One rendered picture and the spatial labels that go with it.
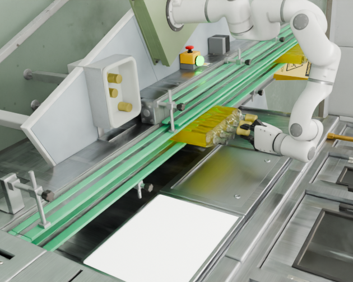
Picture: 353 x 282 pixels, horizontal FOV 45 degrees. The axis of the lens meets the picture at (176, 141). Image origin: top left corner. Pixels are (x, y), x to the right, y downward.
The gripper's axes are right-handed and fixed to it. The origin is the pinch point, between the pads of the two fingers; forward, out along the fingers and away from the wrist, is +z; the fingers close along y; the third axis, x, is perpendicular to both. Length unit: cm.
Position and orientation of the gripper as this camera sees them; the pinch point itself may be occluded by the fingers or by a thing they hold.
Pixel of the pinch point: (246, 131)
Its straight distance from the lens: 169.6
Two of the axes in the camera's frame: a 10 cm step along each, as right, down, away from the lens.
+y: -0.8, -8.9, -4.5
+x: -7.3, 3.6, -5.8
